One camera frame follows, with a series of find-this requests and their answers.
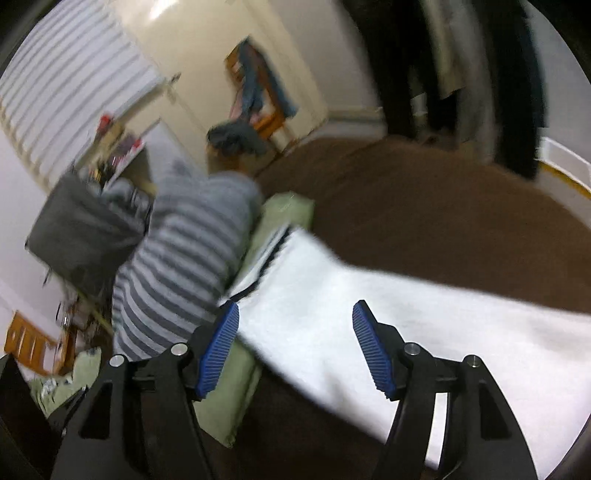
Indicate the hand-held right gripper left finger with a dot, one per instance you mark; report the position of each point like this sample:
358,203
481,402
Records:
220,344

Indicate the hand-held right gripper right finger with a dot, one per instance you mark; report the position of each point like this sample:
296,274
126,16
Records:
371,344

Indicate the white fuzzy sweater black trim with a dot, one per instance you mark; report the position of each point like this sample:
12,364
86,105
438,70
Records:
415,323

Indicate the person's left forearm striped sleeve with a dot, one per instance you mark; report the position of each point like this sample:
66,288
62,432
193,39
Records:
184,258

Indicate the wooden chair with blue clothes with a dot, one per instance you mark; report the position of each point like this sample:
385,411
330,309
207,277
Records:
258,92

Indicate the cluttered white desk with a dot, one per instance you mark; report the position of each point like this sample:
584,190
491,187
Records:
124,143

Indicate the bare wooden chair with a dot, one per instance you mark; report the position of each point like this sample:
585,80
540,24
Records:
27,341

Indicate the white grey striped curtain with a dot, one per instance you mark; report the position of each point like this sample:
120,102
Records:
69,78

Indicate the dark grey cloth pile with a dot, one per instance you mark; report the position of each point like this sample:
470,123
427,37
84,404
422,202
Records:
235,137

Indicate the black flat object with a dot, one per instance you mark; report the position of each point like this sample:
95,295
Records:
18,415

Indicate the cream door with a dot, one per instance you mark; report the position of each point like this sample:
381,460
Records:
207,55

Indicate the black hanging garment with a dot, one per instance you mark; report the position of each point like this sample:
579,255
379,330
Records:
383,60

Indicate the light hanging garment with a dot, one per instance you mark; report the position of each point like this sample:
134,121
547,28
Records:
450,46

